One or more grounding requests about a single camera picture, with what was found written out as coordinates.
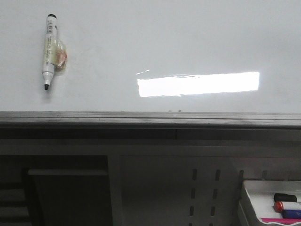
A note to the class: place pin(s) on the white black whiteboard marker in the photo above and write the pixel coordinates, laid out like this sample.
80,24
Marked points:
55,54

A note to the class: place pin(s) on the white storage tray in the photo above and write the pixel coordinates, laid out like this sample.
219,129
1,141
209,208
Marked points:
257,200

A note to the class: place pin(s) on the black marker in tray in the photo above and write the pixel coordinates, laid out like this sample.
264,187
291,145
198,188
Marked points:
281,197

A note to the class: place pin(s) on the white whiteboard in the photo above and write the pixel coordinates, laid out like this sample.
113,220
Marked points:
231,56

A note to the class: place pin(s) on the dark shelf unit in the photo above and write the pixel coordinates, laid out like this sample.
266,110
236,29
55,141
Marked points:
54,191

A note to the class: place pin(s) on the red capped marker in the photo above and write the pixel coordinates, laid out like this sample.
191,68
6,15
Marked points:
280,206

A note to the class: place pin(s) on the blue marker in tray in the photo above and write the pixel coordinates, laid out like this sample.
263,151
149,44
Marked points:
291,214

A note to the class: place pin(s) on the dark whiteboard frame ledge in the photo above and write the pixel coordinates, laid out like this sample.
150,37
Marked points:
141,120

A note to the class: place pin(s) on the pink item in tray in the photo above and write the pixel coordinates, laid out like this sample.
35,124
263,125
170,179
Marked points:
283,221

